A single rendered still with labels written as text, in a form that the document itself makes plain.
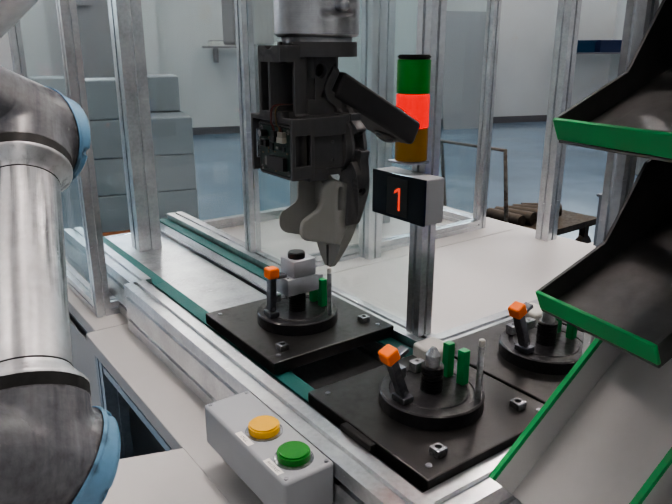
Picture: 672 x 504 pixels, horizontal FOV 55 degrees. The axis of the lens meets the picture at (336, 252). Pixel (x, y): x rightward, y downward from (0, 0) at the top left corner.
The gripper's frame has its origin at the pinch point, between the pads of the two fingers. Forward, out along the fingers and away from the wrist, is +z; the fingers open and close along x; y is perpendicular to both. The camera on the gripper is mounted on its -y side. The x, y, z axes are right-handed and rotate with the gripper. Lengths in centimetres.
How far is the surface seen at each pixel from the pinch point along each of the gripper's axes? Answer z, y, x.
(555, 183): 19, -128, -65
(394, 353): 16.3, -11.8, -4.0
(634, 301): 2.0, -16.8, 22.2
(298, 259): 14.7, -19.5, -37.6
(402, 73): -15.8, -29.3, -23.8
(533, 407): 26.2, -29.6, 4.1
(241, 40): -21, -33, -81
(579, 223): 94, -344, -194
